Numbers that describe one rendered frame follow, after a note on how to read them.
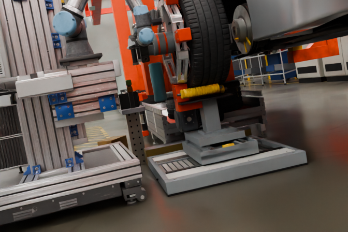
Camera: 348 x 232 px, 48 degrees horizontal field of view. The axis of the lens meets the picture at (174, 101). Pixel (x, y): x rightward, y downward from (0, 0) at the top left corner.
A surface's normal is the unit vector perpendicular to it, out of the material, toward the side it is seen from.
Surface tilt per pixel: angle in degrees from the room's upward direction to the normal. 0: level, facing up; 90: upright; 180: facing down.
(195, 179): 90
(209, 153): 90
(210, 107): 90
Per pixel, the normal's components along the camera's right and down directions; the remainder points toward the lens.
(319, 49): 0.19, 0.04
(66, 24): -0.08, 0.18
